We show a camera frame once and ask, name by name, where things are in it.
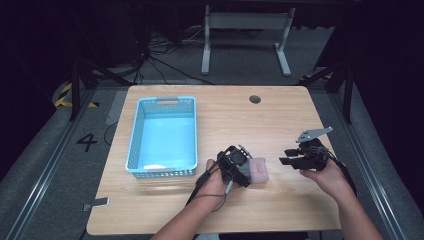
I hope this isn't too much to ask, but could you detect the grey cable with white plug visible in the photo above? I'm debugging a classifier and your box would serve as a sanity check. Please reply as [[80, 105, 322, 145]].
[[196, 180, 235, 213]]

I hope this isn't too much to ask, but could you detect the black metal stand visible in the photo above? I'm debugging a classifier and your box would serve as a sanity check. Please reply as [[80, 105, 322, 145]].
[[68, 56, 134, 123], [298, 59, 356, 125]]

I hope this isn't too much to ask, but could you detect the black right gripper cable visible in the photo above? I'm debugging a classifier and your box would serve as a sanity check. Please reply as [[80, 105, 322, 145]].
[[318, 145, 359, 198]]

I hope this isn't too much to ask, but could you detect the aluminium floor rail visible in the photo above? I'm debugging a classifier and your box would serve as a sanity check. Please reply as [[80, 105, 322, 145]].
[[4, 89, 96, 240], [328, 93, 406, 240]]

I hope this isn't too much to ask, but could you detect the bundle of black floor cables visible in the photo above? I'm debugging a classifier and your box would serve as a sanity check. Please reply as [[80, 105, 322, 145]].
[[133, 28, 214, 86]]

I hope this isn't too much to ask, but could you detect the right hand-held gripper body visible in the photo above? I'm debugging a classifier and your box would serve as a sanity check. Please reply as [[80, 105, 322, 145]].
[[295, 126, 334, 172]]

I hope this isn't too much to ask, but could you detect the thin black floor cable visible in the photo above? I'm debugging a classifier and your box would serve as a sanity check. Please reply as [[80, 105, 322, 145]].
[[103, 121, 119, 147]]

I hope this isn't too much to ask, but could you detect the person's left hand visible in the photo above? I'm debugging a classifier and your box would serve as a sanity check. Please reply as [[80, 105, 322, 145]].
[[196, 159, 239, 209]]

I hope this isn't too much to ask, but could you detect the light blue plastic basket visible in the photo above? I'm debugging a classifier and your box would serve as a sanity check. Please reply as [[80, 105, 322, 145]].
[[125, 95, 198, 179]]

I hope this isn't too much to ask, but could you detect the white metal desk frame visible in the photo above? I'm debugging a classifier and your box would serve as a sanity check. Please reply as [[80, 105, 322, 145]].
[[200, 4, 297, 78]]

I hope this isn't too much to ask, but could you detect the grey and pink sock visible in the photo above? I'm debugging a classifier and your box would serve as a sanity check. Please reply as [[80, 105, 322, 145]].
[[248, 157, 270, 184]]

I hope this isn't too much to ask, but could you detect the person's right hand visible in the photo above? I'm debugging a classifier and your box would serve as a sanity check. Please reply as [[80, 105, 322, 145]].
[[299, 159, 354, 204]]

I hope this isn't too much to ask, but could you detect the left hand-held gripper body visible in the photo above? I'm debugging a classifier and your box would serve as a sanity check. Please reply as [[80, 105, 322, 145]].
[[217, 144, 251, 183]]

